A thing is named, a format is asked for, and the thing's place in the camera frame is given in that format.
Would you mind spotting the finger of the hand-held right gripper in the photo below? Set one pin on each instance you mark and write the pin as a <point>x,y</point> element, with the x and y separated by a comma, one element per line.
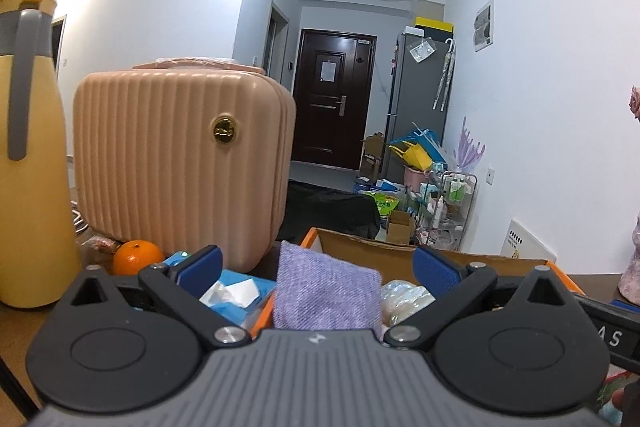
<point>627,304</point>

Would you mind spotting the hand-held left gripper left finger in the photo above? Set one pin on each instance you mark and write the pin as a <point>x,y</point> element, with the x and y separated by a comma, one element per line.
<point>202,268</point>

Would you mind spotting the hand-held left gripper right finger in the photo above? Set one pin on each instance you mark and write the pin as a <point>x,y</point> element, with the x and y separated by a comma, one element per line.
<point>434,272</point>

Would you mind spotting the red cardboard box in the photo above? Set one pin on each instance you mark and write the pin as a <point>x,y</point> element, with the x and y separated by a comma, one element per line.
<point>360,244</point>

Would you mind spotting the purple knitted cloth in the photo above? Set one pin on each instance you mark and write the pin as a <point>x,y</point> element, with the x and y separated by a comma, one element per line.
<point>325,289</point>

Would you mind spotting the pink textured vase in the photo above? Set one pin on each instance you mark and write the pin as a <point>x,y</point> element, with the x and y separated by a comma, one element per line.
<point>632,267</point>

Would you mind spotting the white plastic bag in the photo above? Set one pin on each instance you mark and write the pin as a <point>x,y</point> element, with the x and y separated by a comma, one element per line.
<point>405,299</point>

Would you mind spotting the blue tissue pack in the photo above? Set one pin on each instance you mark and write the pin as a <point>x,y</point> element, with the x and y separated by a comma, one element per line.
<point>240,292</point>

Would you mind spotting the small cardboard box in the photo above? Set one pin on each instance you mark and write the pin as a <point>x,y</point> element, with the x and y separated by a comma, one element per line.
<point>400,229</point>

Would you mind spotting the orange fruit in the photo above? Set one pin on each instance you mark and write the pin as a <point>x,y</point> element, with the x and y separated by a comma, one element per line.
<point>137,257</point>

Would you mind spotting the green packet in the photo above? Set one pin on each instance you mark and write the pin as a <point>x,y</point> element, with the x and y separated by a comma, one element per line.
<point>385,207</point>

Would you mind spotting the pink bucket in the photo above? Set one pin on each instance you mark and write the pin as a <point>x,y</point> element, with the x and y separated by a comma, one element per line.
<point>416,179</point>

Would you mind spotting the white leaning board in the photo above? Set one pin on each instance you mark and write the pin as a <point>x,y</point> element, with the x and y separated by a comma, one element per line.
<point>530,242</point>

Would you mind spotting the pink ribbed suitcase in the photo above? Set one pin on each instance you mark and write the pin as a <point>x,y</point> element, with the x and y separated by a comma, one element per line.
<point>180,167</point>

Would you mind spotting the crumpled pink wrapper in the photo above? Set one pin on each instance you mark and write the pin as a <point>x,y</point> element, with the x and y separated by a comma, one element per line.
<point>97,249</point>

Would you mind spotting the black floor bag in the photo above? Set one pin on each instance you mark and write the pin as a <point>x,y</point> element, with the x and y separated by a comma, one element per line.
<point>332,212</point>

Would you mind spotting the blue bags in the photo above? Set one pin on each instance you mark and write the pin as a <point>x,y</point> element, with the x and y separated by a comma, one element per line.
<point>427,142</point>

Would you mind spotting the brown cardboard box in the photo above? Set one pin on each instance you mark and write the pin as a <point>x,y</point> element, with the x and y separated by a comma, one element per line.
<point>372,157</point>

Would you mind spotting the grey refrigerator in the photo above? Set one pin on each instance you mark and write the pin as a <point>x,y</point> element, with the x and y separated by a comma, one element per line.
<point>415,107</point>

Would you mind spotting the yellow thermos jug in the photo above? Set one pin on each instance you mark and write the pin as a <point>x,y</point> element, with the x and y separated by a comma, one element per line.
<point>35,187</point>

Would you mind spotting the dark wooden door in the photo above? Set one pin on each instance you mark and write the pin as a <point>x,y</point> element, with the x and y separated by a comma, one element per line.
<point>332,107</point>

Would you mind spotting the white folded umbrella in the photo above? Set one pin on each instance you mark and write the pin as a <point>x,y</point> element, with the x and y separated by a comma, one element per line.
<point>445,77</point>

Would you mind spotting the grey interior door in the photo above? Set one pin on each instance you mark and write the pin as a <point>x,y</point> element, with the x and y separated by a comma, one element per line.
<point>276,42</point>

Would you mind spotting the yellow and black box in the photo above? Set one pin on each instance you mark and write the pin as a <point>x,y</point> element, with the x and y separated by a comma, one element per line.
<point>435,27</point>

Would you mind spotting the white wall outlet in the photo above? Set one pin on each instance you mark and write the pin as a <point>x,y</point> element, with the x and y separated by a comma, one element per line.
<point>490,175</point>

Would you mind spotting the purple wall decoration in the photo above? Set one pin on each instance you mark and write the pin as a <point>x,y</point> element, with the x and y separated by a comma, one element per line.
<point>467,149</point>

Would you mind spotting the white wall panel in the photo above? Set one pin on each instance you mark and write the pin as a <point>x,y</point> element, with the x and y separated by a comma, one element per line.
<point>484,25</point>

